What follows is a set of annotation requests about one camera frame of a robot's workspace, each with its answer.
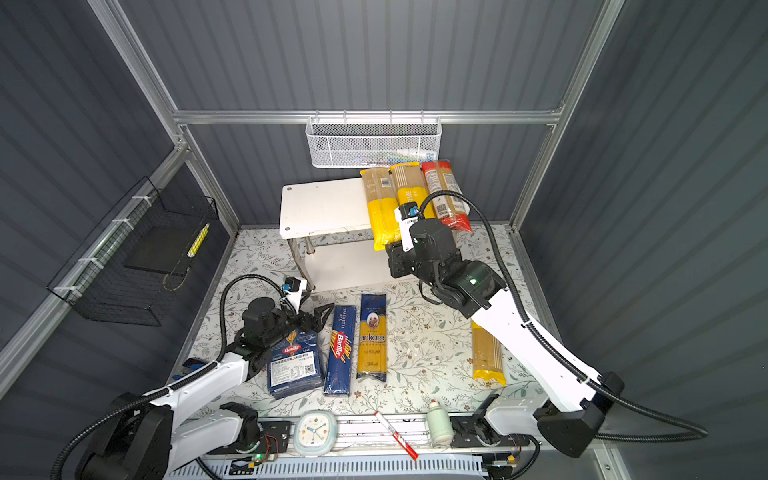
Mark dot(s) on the white slotted cable duct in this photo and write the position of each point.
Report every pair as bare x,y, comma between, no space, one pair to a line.
430,466

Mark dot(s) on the black wire basket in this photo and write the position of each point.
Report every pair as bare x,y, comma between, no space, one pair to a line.
132,271

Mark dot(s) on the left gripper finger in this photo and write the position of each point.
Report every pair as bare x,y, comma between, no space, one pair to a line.
321,314
305,322

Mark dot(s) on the mint alarm clock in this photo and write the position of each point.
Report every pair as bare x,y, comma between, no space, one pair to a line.
315,433

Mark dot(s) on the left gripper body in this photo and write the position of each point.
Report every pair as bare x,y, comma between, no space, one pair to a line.
283,325

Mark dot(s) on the blue Barilla pasta box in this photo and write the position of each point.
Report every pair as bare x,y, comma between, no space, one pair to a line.
295,365

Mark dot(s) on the white two-tier shelf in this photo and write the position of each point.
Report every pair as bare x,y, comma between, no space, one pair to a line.
333,207

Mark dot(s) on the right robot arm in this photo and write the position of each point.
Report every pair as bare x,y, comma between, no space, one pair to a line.
578,396

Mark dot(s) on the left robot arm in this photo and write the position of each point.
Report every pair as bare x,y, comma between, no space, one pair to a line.
151,435

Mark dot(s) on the blue object at left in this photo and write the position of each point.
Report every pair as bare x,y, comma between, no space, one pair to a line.
189,366

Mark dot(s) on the blue yellow spaghetti bag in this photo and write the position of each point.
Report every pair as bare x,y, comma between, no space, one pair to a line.
372,351

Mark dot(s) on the yellow Pastatime bag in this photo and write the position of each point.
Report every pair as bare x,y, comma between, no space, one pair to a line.
409,185
381,205
488,359

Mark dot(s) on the floral table mat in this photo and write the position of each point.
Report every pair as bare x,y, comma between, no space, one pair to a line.
429,347

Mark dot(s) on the red white marker pen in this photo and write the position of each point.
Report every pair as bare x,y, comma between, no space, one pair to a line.
396,435

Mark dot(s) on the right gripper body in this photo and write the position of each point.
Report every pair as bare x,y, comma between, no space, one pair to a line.
402,262

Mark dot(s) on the white wire mesh basket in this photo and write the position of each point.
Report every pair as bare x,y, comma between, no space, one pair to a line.
359,145

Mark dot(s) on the small white bottle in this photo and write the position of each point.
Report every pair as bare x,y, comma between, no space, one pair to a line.
439,425

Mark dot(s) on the blue Barilla spaghetti box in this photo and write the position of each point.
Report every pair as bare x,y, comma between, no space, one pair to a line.
338,375

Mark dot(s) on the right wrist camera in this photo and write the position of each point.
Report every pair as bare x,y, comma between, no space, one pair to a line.
406,216

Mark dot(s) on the red spaghetti bag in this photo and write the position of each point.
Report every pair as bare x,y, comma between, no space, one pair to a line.
451,210

